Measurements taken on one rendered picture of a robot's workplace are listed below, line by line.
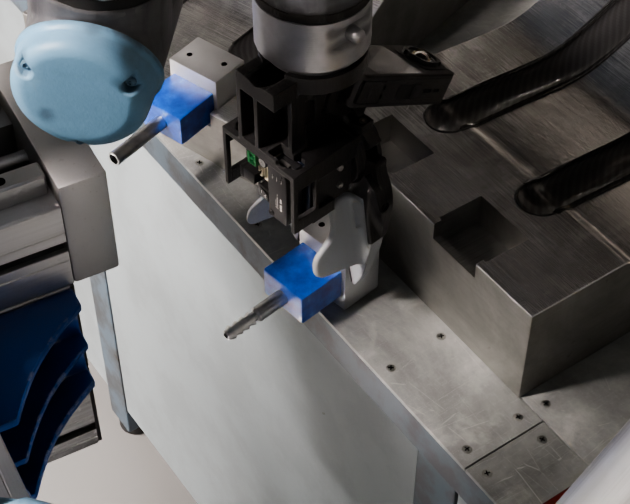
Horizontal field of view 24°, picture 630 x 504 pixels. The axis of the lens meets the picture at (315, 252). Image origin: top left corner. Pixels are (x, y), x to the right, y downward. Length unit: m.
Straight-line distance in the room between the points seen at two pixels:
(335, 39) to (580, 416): 0.34
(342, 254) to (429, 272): 0.08
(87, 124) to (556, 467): 0.44
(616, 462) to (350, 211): 0.70
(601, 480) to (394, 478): 0.95
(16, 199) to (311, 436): 0.54
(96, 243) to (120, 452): 1.06
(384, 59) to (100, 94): 0.30
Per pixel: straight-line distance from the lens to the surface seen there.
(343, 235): 1.02
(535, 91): 1.17
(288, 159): 0.96
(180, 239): 1.47
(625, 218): 1.07
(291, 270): 1.07
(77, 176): 0.93
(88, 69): 0.74
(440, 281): 1.07
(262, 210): 1.06
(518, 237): 1.05
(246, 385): 1.49
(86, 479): 2.00
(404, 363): 1.07
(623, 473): 0.32
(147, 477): 1.99
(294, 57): 0.90
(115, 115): 0.75
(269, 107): 0.91
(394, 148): 1.13
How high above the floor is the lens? 1.63
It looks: 47 degrees down
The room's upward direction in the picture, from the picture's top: straight up
